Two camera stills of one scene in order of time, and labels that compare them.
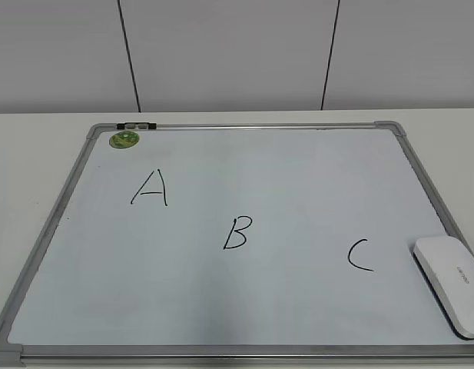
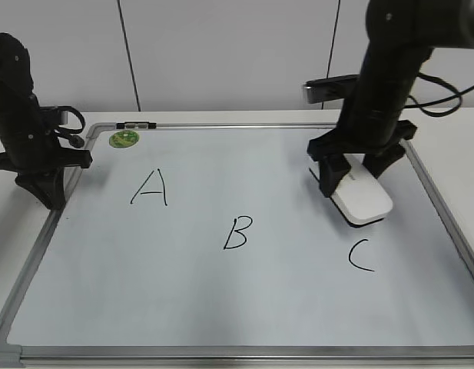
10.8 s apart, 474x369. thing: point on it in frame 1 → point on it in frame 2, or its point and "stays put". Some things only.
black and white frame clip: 137,125 stays put
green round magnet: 124,139 stays put
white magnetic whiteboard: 234,244 stays put
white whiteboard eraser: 455,277 → 361,198
